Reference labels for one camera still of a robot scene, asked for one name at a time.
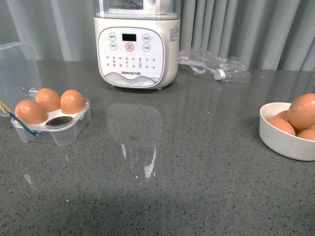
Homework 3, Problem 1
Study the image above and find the clear plastic egg box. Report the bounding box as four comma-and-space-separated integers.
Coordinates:
0, 42, 91, 146

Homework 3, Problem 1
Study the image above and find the brown egg back right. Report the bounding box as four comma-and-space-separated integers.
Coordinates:
60, 89, 86, 114

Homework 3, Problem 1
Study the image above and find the brown egg back left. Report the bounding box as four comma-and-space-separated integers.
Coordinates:
35, 88, 61, 112

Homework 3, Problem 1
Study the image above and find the brown egg in bowl back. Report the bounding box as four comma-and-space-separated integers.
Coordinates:
275, 110, 288, 121

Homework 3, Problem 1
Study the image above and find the brown egg in bowl left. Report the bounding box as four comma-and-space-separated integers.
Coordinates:
267, 117, 296, 136

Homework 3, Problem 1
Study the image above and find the brown egg front left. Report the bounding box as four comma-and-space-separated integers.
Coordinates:
15, 100, 48, 124

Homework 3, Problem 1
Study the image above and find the large brown egg in bowl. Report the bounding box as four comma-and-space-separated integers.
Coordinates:
287, 93, 315, 130

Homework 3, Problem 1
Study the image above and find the brown egg in bowl right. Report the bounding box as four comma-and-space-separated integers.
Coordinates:
297, 128, 315, 141

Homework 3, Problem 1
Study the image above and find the clear plastic bag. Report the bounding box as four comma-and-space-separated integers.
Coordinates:
178, 48, 252, 83

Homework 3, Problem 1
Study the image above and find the white Joyoung soymilk machine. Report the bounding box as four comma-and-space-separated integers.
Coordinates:
93, 0, 181, 89

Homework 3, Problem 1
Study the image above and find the white round bowl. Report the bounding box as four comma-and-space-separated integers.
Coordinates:
259, 102, 315, 161

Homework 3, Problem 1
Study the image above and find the blue rubber band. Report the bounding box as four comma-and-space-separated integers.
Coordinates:
9, 112, 41, 136

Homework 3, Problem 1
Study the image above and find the yellow rubber band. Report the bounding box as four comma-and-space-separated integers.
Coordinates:
0, 101, 11, 113

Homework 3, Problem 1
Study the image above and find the white power plug cable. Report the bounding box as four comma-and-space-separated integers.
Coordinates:
179, 60, 226, 81

